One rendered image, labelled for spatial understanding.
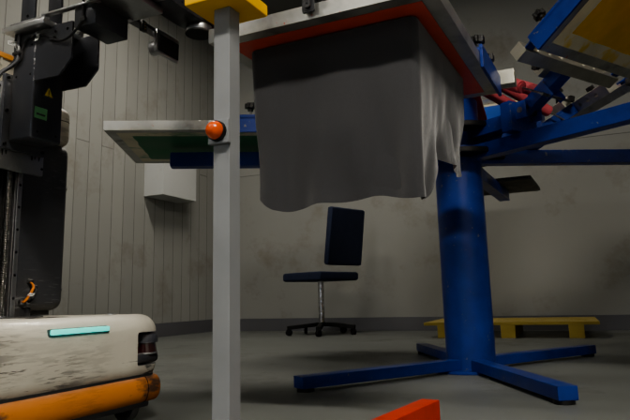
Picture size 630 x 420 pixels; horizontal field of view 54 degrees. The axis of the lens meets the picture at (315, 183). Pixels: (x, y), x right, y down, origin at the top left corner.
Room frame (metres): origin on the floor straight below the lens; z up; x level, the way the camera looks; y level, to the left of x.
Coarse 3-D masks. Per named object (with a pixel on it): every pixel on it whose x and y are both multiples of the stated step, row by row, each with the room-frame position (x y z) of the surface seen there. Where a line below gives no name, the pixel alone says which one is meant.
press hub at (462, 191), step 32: (448, 192) 2.58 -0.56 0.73; (480, 192) 2.59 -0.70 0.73; (448, 224) 2.59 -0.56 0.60; (480, 224) 2.58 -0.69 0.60; (448, 256) 2.60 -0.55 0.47; (480, 256) 2.57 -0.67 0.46; (448, 288) 2.61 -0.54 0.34; (480, 288) 2.56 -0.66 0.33; (448, 320) 2.62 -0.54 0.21; (480, 320) 2.56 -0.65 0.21; (448, 352) 2.63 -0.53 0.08; (480, 352) 2.56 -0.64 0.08
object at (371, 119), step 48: (288, 48) 1.48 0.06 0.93; (336, 48) 1.42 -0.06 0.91; (384, 48) 1.37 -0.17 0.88; (288, 96) 1.48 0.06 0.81; (336, 96) 1.42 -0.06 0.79; (384, 96) 1.38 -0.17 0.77; (288, 144) 1.49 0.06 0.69; (336, 144) 1.43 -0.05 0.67; (384, 144) 1.40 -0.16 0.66; (288, 192) 1.50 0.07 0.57; (336, 192) 1.44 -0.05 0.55; (384, 192) 1.40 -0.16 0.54
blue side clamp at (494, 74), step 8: (480, 48) 1.66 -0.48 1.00; (480, 56) 1.66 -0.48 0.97; (488, 56) 1.75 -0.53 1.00; (480, 64) 1.66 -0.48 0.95; (488, 64) 1.74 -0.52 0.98; (488, 72) 1.73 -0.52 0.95; (496, 72) 1.86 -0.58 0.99; (488, 80) 1.77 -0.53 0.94; (496, 80) 1.85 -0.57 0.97; (496, 88) 1.85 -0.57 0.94
